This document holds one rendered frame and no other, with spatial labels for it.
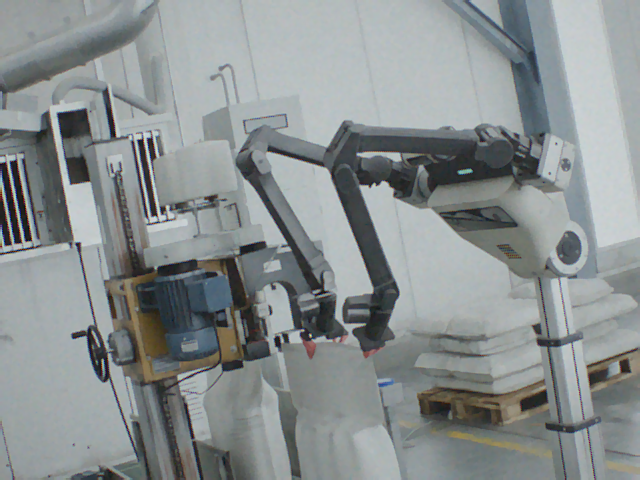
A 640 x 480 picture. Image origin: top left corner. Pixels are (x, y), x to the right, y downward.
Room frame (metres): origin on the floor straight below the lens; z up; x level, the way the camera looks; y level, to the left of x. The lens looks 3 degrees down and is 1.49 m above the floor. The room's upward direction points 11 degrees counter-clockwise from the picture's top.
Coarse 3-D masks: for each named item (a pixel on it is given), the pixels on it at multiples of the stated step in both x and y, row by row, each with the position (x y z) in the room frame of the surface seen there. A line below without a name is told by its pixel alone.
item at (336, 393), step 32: (288, 352) 3.10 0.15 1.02; (320, 352) 2.88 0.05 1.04; (352, 352) 2.79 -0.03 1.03; (320, 384) 2.91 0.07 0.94; (352, 384) 2.81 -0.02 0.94; (320, 416) 2.94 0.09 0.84; (352, 416) 2.82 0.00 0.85; (320, 448) 2.88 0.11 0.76; (352, 448) 2.77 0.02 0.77; (384, 448) 2.79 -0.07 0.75
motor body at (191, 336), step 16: (192, 272) 2.86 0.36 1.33; (160, 288) 2.87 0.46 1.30; (176, 288) 2.86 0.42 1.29; (160, 304) 2.88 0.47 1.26; (176, 304) 2.86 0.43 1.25; (176, 320) 2.85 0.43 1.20; (192, 320) 2.86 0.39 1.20; (208, 320) 2.90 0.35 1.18; (176, 336) 2.85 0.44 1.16; (192, 336) 2.85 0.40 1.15; (208, 336) 2.87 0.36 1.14; (176, 352) 2.86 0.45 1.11; (192, 352) 2.85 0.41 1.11; (208, 352) 2.87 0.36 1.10
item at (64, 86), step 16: (160, 48) 6.28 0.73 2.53; (160, 64) 6.20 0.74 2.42; (64, 80) 5.41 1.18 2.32; (80, 80) 5.47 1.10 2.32; (96, 80) 5.56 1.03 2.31; (160, 80) 6.18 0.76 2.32; (64, 96) 5.39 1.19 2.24; (112, 96) 5.68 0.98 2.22; (128, 96) 5.74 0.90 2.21; (160, 96) 6.16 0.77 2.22; (144, 112) 5.95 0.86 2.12
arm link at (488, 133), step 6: (480, 132) 2.47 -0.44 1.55; (486, 132) 2.46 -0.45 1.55; (492, 132) 2.45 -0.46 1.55; (498, 132) 2.46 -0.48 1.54; (504, 132) 2.48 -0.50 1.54; (510, 132) 2.49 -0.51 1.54; (480, 138) 2.46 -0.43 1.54; (486, 138) 2.44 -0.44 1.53; (510, 138) 2.45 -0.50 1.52; (516, 138) 2.46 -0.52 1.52; (516, 144) 2.46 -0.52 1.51; (492, 168) 2.47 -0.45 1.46
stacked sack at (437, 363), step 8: (432, 352) 6.15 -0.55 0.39; (440, 352) 6.11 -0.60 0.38; (448, 352) 6.06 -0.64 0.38; (424, 360) 6.14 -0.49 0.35; (432, 360) 6.07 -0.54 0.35; (440, 360) 6.01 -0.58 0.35; (448, 360) 5.94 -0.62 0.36; (416, 368) 6.19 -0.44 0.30; (424, 368) 6.11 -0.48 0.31; (432, 368) 6.02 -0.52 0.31; (440, 368) 5.95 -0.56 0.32; (448, 368) 5.91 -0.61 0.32; (448, 376) 5.95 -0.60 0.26
